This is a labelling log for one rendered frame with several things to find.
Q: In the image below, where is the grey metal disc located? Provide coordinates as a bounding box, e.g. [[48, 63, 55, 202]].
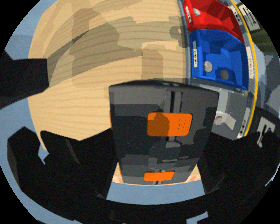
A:
[[193, 8, 201, 16]]

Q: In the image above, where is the grey metal shelf rack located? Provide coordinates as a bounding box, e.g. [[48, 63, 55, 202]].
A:
[[177, 0, 280, 139]]

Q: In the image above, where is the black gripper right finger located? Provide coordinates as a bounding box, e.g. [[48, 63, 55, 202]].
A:
[[197, 131, 260, 194]]

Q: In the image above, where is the olive green case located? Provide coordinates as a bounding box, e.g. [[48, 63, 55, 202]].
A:
[[236, 2, 277, 52]]

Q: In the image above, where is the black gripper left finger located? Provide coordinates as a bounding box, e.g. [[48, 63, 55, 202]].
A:
[[40, 128, 118, 199]]

